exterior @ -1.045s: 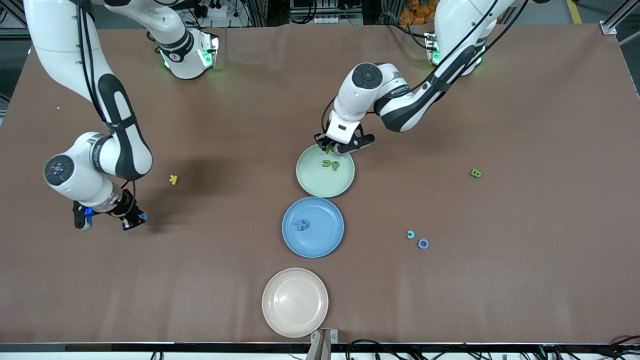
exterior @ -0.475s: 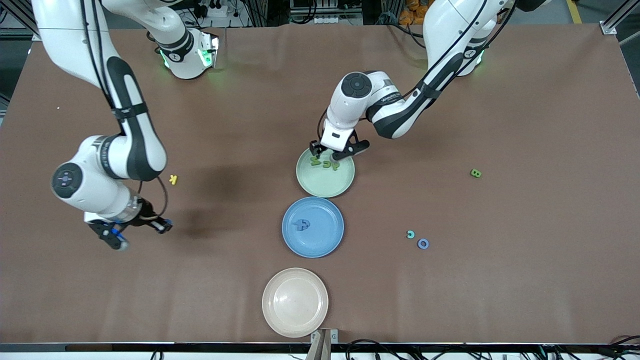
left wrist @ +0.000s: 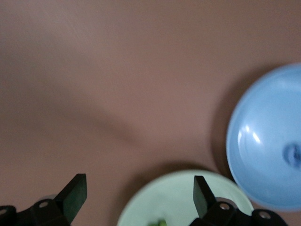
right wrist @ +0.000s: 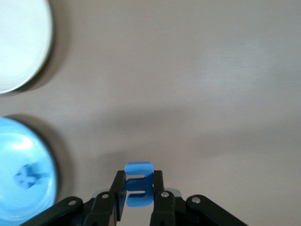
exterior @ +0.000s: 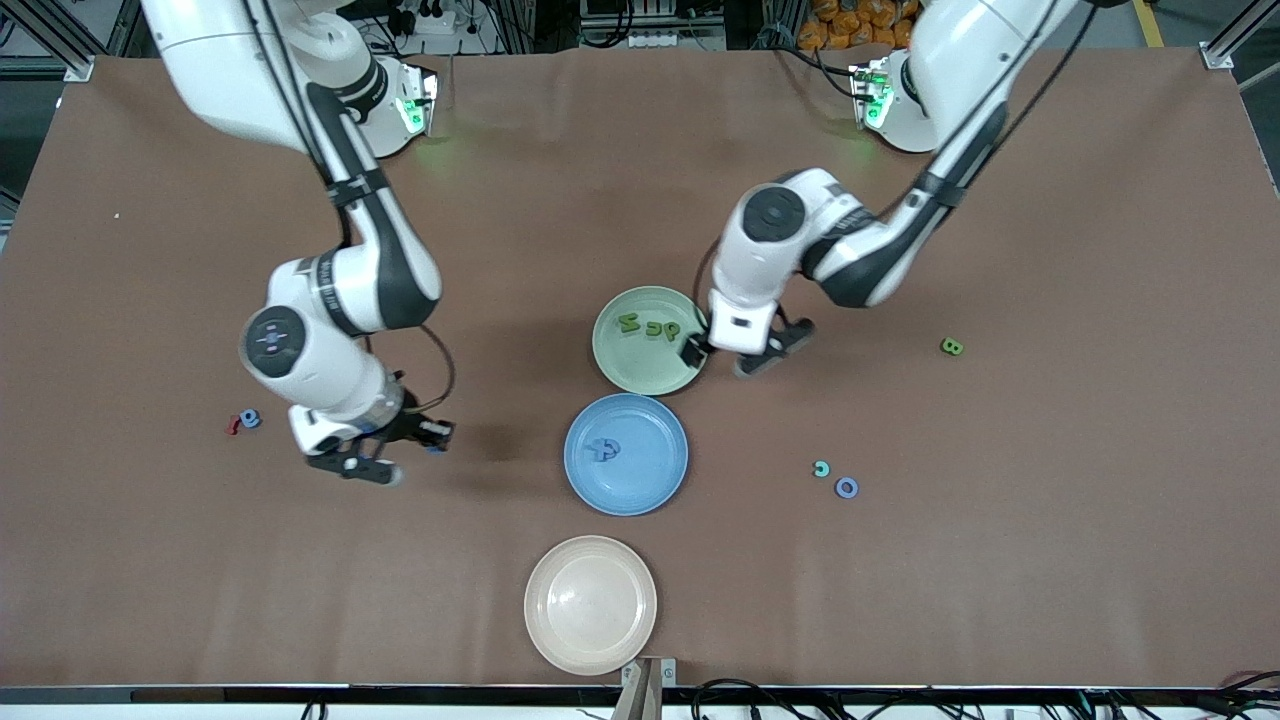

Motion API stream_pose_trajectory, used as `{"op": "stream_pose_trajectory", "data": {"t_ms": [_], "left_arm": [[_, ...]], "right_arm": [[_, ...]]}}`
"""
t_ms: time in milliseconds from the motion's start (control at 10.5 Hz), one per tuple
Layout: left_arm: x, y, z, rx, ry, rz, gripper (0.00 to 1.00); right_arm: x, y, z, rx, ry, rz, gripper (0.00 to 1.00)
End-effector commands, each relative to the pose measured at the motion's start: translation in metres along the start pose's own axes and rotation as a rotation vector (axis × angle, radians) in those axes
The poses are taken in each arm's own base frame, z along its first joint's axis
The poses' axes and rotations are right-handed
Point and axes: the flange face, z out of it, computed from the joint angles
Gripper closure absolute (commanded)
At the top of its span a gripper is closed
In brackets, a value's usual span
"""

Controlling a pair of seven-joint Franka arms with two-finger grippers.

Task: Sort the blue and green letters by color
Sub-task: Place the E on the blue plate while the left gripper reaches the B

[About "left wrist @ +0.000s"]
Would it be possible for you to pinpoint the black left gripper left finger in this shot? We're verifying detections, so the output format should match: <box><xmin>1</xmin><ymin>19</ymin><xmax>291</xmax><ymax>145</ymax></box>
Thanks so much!
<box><xmin>0</xmin><ymin>173</ymin><xmax>87</xmax><ymax>226</ymax></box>

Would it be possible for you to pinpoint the brown table cover sheet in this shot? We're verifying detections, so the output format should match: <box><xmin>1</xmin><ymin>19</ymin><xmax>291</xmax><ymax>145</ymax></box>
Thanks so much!
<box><xmin>0</xmin><ymin>0</ymin><xmax>301</xmax><ymax>226</ymax></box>

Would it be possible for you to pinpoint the green plastic plate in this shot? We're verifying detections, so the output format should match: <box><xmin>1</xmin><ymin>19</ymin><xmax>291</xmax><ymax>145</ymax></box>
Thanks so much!
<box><xmin>116</xmin><ymin>169</ymin><xmax>256</xmax><ymax>226</ymax></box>

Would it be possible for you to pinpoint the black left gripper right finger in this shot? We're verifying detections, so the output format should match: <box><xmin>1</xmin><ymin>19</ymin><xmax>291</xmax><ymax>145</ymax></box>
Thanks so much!
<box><xmin>190</xmin><ymin>175</ymin><xmax>287</xmax><ymax>226</ymax></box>

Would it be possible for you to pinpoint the blue plastic plate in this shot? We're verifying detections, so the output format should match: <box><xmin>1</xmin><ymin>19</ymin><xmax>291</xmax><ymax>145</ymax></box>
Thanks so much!
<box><xmin>226</xmin><ymin>63</ymin><xmax>301</xmax><ymax>214</ymax></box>

